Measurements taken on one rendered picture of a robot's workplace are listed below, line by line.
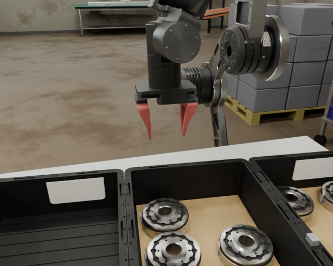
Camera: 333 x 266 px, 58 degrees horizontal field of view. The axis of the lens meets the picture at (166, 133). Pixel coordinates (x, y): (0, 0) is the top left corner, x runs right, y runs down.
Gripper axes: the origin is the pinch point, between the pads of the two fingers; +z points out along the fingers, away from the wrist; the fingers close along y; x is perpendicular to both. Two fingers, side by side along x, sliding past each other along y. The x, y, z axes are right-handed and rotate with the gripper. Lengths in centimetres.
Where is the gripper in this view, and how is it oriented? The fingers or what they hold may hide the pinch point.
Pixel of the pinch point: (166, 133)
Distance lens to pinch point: 56.6
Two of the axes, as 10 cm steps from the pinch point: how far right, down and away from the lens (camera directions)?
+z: 0.3, 9.3, 3.7
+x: -1.7, -3.6, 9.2
